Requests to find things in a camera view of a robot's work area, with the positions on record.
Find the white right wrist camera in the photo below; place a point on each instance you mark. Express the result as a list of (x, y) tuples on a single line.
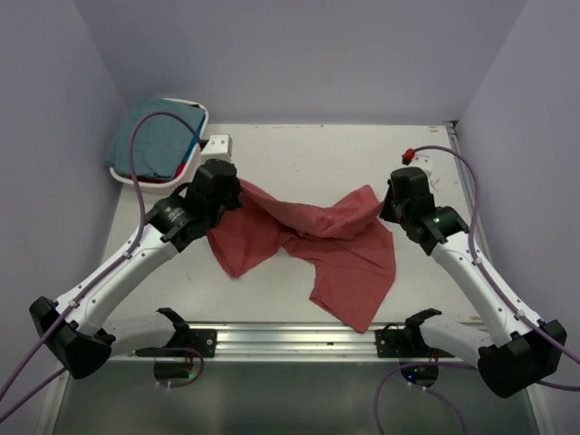
[(413, 159)]

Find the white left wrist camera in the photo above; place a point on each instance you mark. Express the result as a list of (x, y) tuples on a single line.
[(218, 147)]

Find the white perforated laundry basket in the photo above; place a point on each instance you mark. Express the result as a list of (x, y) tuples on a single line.
[(185, 175)]

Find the aluminium mounting rail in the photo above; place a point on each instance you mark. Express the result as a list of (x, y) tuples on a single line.
[(264, 341)]

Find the red t shirt in basket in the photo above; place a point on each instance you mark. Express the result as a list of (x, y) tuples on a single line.
[(140, 179)]

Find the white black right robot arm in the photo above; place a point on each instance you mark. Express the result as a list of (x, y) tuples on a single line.
[(517, 348)]

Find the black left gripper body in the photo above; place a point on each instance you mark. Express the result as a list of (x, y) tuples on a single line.
[(230, 203)]

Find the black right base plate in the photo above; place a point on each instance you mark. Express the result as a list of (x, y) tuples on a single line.
[(391, 341)]

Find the teal t shirt in basket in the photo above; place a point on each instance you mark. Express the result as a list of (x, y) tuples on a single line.
[(154, 137)]

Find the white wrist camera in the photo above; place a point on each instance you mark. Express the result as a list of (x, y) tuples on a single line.
[(413, 159), (218, 147)]

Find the salmon pink t shirt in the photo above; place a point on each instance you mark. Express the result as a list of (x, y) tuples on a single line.
[(352, 252)]

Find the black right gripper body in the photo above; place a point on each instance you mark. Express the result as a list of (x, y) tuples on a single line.
[(391, 210)]

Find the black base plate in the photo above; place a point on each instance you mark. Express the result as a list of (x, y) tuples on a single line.
[(391, 341), (204, 341)]

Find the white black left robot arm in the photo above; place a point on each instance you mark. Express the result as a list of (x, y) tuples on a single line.
[(167, 229)]

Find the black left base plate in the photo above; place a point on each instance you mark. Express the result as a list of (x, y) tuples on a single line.
[(204, 341)]

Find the blue t shirt in basket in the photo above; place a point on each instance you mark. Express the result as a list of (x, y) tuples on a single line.
[(191, 147)]

